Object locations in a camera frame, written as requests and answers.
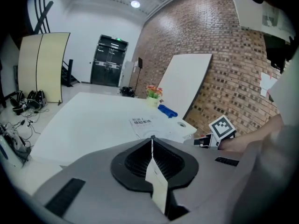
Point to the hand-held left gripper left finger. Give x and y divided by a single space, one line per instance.
93 183

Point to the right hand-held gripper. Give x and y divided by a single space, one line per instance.
222 129

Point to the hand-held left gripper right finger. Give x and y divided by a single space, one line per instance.
205 171

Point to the white paper notebook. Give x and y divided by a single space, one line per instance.
142 127

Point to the person's right forearm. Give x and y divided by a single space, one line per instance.
252 136

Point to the round grey table grommet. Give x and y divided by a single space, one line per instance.
181 124

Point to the blue cloth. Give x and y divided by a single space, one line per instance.
167 111

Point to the white leaning board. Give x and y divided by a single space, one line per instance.
184 83

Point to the white table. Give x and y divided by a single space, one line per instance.
93 120

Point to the white robot pod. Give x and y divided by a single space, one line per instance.
11 148

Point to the black chest-mounted phone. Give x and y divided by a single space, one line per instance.
276 52

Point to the black robot pod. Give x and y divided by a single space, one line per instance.
17 101
36 99

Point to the black speaker on stand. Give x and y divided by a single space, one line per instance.
140 63

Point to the black staircase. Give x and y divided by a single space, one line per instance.
67 76

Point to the black double door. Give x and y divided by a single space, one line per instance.
108 62

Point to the beige partition panel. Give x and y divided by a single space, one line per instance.
28 64
51 66

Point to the round ceiling light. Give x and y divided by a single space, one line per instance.
135 4

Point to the black diagonal steel beams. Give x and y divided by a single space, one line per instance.
44 16

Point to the white papers on wall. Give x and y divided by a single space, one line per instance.
266 83

